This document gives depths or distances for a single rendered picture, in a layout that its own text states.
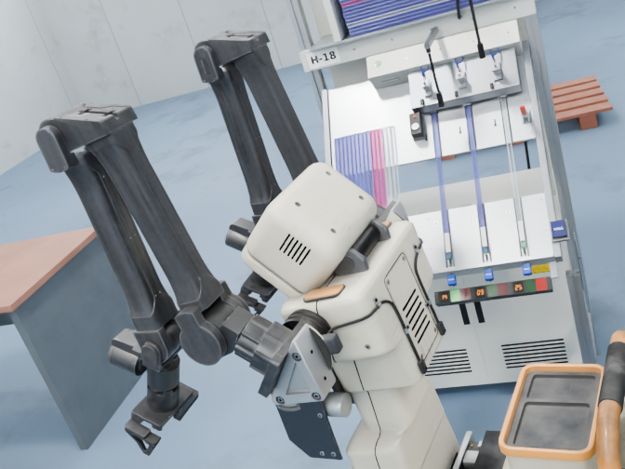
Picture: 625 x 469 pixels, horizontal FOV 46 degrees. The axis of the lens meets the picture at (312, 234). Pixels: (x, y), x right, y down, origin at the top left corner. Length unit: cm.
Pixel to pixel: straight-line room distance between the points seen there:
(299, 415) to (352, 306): 30
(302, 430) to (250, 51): 71
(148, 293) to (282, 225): 25
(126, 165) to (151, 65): 1066
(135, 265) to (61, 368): 224
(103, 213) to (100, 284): 251
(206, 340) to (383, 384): 34
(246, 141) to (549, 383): 74
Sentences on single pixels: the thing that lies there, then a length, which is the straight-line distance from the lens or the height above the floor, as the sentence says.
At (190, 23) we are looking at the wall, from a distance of 1136.
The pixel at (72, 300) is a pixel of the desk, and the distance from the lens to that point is 353.
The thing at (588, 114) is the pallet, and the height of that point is 10.
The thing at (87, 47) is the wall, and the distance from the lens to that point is 1220.
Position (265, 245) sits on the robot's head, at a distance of 123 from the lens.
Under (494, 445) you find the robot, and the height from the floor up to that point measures 80.
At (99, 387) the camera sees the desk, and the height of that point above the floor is 16.
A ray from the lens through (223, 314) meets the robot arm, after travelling 120.
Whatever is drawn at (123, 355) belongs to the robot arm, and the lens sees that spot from 136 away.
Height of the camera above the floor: 177
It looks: 22 degrees down
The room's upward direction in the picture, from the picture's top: 18 degrees counter-clockwise
